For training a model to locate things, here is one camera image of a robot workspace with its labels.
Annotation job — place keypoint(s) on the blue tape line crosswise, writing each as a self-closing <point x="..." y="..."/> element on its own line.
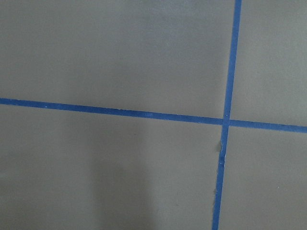
<point x="153" y="115"/>

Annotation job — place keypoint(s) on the blue tape line lengthwise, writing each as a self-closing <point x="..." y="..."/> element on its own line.
<point x="226" y="114"/>

